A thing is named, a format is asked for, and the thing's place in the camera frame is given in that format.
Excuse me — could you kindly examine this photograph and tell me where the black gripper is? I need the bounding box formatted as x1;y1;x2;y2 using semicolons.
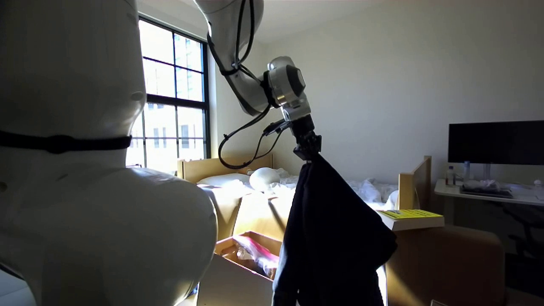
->
288;116;324;164

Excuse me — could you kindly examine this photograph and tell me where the dark navy cloth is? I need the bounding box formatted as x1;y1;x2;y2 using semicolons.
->
273;152;399;306

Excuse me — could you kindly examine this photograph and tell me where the open cardboard box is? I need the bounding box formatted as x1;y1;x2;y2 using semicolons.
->
198;230;286;306

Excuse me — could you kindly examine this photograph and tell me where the bed with white sheets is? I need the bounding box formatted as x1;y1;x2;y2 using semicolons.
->
195;169;402;210

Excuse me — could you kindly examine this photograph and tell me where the bed with white bedding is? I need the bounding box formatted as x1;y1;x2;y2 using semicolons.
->
176;155;434;211

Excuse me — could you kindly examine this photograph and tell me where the clear plastic bag with pink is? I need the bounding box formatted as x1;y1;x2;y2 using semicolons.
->
232;235;281;279

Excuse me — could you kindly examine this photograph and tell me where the yellow book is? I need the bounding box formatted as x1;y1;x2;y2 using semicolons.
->
377;208;448;234

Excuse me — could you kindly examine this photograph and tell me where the black framed window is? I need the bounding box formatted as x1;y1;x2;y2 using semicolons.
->
125;16;213;176

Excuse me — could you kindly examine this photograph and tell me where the small bottle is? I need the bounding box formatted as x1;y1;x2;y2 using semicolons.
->
445;164;460;188

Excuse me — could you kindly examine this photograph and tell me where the black monitor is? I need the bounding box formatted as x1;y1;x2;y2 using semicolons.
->
448;120;544;167

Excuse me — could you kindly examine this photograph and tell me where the white desk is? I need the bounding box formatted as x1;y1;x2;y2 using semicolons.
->
434;179;544;257

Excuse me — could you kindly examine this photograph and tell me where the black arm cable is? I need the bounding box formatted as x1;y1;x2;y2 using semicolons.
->
0;0;292;171

